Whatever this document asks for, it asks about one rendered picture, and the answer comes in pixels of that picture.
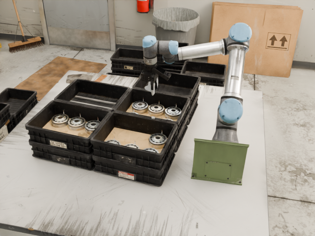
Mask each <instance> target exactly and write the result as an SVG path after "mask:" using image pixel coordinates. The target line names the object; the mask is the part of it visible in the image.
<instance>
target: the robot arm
mask: <svg viewBox="0 0 315 236"><path fill-rule="evenodd" d="M251 36H252V30H251V28H250V27H249V26H248V25H247V24H245V23H242V22H240V23H236V24H234V25H233V26H232V27H231V28H230V30H229V35H228V37H227V38H223V39H221V40H220V41H216V42H210V43H204V44H196V45H191V46H184V47H178V42H177V41H172V40H171V41H158V40H156V38H155V37H154V36H146V37H144V38H143V40H142V46H143V58H144V60H143V61H142V63H141V65H142V72H141V81H144V82H149V83H148V86H145V89H146V90H147V91H150V92H151V94H152V96H153V95H154V94H155V90H157V88H158V75H159V76H161V77H162V78H164V79H165V80H169V78H170V77H171V73H169V72H167V71H166V70H164V69H163V68H161V67H160V66H158V65H157V54H162V55H163V60H164V62H165V63H167V64H172V63H174V62H175V61H179V60H186V59H194V58H200V57H206V56H212V55H218V54H222V55H229V59H228V67H227V74H226V82H225V92H224V95H222V96H221V99H220V105H219V106H218V109H217V123H216V131H215V133H214V136H213V138H212V140H217V141H225V142H233V143H239V141H238V137H237V126H238V120H239V119H240V118H241V116H242V114H243V107H242V105H243V98H242V97H241V87H242V79H243V71H244V63H245V55H246V52H248V51H249V44H250V38H251Z"/></svg>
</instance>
